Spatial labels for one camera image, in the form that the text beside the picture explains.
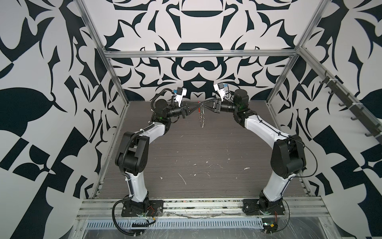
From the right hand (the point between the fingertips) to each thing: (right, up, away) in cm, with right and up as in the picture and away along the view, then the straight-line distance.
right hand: (202, 103), depth 76 cm
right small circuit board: (+31, -58, -5) cm, 66 cm away
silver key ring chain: (0, -8, +3) cm, 8 cm away
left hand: (-2, 0, +1) cm, 2 cm away
